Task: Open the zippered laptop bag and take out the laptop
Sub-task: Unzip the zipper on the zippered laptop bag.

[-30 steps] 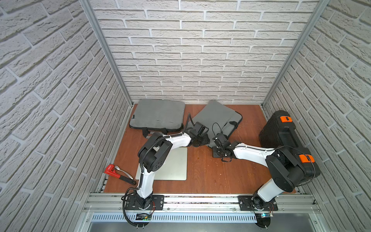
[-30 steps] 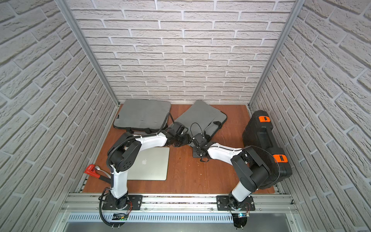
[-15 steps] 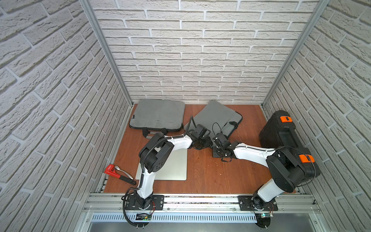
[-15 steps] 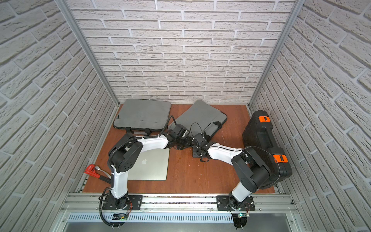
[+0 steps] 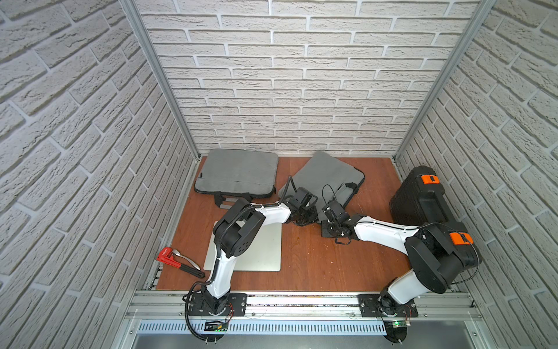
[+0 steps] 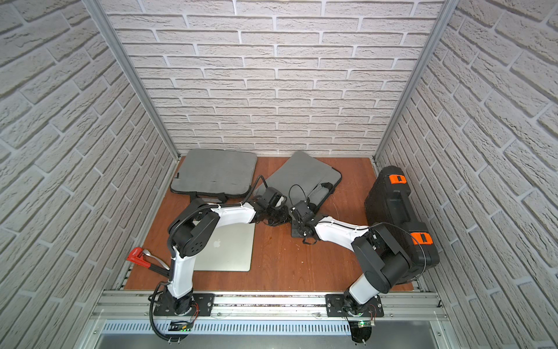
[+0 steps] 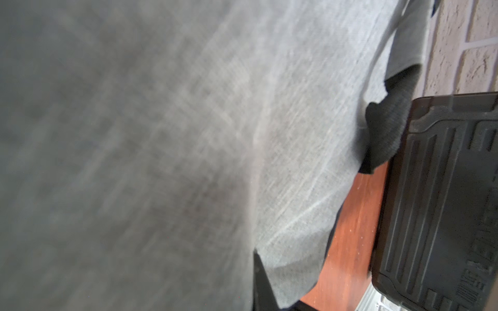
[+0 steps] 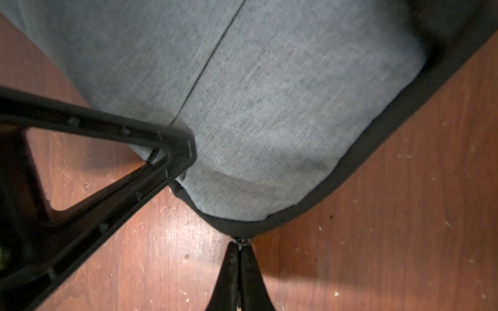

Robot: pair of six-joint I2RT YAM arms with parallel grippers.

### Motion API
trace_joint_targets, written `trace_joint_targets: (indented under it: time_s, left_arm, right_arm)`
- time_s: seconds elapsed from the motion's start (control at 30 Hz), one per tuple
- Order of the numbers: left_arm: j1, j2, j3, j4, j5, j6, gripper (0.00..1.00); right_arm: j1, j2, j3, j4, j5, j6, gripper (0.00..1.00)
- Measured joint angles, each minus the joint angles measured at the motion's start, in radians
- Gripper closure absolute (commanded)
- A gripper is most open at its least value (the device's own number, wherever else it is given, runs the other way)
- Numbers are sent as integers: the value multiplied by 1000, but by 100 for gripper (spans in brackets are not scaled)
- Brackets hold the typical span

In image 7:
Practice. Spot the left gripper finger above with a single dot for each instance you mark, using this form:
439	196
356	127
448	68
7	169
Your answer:
264	299

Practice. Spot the grey laptop bag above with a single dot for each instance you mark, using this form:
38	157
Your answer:
148	148

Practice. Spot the black tool case orange latches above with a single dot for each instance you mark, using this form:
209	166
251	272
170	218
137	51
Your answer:
436	246

